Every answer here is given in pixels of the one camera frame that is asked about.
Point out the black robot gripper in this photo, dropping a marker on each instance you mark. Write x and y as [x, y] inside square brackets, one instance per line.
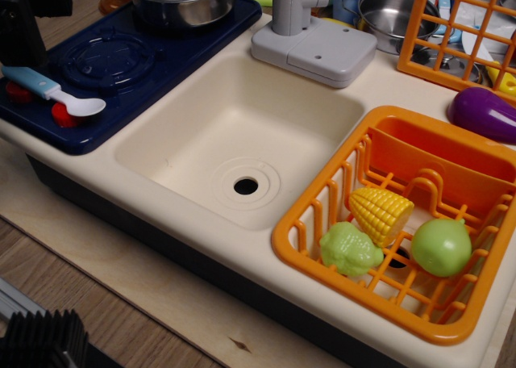
[21, 41]

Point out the blue and white toy spoon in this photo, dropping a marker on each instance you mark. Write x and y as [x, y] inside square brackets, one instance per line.
[48, 89]

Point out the steel pan on stove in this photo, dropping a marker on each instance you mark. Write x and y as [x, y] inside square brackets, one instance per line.
[181, 14]

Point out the red stove knob left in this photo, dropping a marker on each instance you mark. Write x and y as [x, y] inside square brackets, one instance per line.
[18, 94]

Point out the red stove knob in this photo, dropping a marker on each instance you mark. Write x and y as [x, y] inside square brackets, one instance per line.
[18, 94]
[63, 119]

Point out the red stove knob right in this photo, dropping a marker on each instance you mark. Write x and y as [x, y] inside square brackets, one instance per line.
[63, 119]

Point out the navy blue toy stove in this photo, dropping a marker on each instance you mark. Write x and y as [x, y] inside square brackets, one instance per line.
[129, 65]

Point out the cream toy sink unit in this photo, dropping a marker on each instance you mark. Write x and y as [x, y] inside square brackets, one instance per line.
[242, 167]

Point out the black ribbed block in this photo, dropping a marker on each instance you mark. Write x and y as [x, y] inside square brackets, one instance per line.
[45, 339]

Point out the grey toy faucet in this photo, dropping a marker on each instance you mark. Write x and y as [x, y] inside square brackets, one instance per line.
[321, 50]

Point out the light green toy vegetable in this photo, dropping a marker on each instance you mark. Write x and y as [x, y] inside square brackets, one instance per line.
[349, 249]

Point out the yellow toy corn cob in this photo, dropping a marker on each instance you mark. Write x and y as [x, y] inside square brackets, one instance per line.
[381, 213]

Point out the orange upright dish rack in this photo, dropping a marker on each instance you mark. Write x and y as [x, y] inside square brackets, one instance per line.
[451, 44]

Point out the purple toy eggplant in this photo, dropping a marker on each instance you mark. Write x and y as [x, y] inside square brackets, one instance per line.
[481, 111]

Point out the green toy apple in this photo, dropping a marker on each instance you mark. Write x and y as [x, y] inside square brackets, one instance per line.
[442, 247]

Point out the small steel pot with handles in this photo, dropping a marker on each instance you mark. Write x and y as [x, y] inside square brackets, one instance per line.
[387, 20]

